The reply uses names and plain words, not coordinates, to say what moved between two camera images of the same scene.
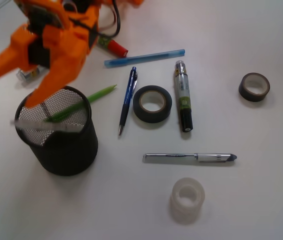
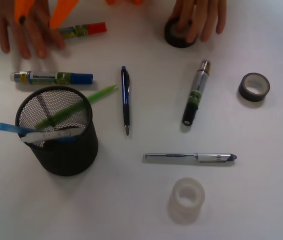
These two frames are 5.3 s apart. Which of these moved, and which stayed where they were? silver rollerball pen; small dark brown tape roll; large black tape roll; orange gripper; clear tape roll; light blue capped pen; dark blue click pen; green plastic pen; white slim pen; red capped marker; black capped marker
Moved: orange gripper; red capped marker; large black tape roll; white slim pen; light blue capped pen; dark blue click pen; black capped marker
Stayed: silver rollerball pen; small dark brown tape roll; green plastic pen; clear tape roll
